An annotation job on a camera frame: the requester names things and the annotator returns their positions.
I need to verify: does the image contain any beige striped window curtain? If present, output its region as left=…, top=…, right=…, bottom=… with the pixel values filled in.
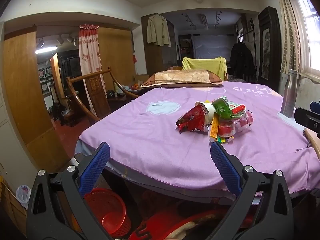
left=272, top=0, right=303, bottom=73

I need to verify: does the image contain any fluorescent tube light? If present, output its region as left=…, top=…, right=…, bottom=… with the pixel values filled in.
left=35, top=46, right=58, bottom=54

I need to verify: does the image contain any small green yellow wrapper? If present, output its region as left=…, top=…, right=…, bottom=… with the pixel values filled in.
left=217, top=135, right=235, bottom=145

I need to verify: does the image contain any window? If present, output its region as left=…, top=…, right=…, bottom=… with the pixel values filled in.
left=297, top=0, right=320, bottom=76

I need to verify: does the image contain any purple printed blanket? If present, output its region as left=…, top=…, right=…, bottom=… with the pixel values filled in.
left=75, top=80, right=320, bottom=200

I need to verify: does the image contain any black coat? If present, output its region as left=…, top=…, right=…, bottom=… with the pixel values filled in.
left=230, top=42, right=254, bottom=80

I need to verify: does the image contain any red snack packet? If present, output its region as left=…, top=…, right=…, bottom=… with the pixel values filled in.
left=176, top=104, right=209, bottom=134

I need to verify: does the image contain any small wooden side table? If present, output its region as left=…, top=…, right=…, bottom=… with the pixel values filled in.
left=107, top=89, right=141, bottom=105

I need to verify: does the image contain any wooden partition panel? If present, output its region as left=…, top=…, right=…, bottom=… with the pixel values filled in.
left=98, top=27, right=136, bottom=88
left=4, top=26, right=71, bottom=173

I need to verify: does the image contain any metal bottle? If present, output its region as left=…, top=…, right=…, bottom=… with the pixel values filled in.
left=280, top=69, right=298, bottom=118

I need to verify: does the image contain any yellow narrow box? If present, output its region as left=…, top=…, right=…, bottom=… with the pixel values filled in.
left=209, top=116, right=220, bottom=143

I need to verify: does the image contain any green snack packet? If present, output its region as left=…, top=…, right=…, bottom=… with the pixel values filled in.
left=211, top=96, right=247, bottom=119

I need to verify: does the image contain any black bag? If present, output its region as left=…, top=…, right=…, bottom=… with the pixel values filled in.
left=50, top=102, right=68, bottom=127

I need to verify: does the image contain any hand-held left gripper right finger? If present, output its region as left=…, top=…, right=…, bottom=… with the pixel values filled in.
left=210, top=141, right=294, bottom=240

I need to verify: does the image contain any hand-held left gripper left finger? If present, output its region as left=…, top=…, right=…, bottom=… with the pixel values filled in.
left=26, top=142, right=113, bottom=240

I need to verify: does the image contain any curved wooden armchair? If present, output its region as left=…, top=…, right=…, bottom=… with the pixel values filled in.
left=66, top=67, right=141, bottom=125

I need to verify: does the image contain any pink clear plastic packet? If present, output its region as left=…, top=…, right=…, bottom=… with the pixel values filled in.
left=217, top=111, right=254, bottom=138

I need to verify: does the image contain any black metal coat rack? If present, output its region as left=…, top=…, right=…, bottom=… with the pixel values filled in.
left=236, top=18, right=258, bottom=83

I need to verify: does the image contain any grey hanging sheet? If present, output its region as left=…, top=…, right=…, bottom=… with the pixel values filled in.
left=192, top=35, right=236, bottom=59

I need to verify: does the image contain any pink floral curtain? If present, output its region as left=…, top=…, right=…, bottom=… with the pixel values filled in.
left=79, top=24, right=112, bottom=115

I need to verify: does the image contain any dark framed painting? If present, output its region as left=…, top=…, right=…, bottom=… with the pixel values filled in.
left=257, top=6, right=283, bottom=87

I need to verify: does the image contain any brown floral pillow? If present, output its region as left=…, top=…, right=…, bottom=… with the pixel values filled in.
left=140, top=69, right=223, bottom=88

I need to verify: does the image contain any red plastic basket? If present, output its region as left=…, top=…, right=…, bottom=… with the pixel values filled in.
left=84, top=188, right=132, bottom=239

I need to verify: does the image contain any beige hanging jacket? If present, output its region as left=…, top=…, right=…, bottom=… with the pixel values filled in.
left=146, top=14, right=171, bottom=47

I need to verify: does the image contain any white bag trash bin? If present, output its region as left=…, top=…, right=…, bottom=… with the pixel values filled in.
left=16, top=185, right=32, bottom=210

